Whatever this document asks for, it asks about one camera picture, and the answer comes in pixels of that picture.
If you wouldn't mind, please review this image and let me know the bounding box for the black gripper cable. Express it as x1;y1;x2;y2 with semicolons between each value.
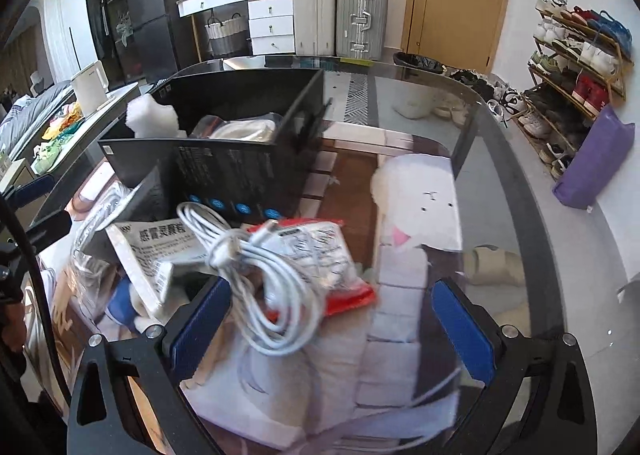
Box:
0;195;73;406

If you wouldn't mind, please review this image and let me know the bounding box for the dark glass wardrobe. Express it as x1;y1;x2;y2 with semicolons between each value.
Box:
84;0;166;90

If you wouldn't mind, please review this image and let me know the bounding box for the white pouch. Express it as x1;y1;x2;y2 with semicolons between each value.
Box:
192;113;283;146

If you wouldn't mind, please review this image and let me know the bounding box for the beige slipper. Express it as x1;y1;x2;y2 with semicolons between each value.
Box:
462;246;526;286

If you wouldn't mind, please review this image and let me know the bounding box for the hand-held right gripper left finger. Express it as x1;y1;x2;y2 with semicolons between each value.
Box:
66;277;233;455

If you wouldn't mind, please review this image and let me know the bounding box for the woven laundry basket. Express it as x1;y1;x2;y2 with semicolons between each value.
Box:
205;15;251;56

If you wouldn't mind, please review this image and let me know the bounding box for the purple bag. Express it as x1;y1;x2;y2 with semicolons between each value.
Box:
552;105;636;210

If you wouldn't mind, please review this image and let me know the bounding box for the white dresser with drawers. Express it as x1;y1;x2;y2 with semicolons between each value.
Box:
177;0;296;58

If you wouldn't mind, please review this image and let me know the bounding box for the pile of snack packets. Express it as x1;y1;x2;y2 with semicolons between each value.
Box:
32;102;86;173

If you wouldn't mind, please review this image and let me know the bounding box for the white charging cable bundle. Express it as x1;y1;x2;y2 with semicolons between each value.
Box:
177;202;328;356

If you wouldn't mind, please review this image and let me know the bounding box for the trash bin with black liner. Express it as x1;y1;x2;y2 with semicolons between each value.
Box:
392;52;446;76

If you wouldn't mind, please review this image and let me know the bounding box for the black refrigerator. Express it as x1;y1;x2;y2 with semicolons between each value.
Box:
124;0;201;83

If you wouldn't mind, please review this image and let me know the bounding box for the black cardboard box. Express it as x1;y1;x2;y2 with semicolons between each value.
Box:
97;67;333;248

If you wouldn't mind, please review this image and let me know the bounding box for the white suitcase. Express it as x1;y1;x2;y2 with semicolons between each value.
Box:
291;0;340;56

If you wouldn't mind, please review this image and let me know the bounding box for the pile of shoes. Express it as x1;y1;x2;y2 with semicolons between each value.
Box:
447;67;528;128

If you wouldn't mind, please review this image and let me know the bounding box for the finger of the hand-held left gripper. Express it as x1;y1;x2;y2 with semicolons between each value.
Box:
22;210;74;249
2;174;54;208

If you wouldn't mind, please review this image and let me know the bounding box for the shoe rack with shoes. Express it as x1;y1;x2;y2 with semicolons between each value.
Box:
520;0;628;180

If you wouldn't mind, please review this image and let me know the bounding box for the white electric kettle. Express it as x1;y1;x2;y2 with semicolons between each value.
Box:
70;61;108;116

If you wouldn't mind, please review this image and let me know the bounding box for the printed mat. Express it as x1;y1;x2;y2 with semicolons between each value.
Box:
50;125;466;455

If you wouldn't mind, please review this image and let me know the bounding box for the red and white packet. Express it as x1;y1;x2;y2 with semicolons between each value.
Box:
242;217;376;323

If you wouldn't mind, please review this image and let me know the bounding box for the wooden door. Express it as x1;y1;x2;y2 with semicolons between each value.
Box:
400;0;516;73

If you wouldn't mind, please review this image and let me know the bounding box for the white medicine packet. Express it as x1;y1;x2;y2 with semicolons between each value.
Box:
106;221;201;316

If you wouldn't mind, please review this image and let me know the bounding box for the white plush toy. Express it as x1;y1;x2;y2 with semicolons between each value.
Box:
125;94;188;138

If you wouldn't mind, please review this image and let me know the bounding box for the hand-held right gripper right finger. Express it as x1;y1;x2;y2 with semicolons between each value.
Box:
430;277;598;455

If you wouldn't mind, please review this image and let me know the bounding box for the bed with grey bedding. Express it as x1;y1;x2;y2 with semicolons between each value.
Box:
0;80;76;156

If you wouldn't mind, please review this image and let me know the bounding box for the silver suitcase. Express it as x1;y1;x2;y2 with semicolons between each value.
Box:
336;0;390;60

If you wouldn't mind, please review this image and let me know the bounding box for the grey coffee table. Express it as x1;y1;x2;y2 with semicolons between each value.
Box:
30;82;141;216

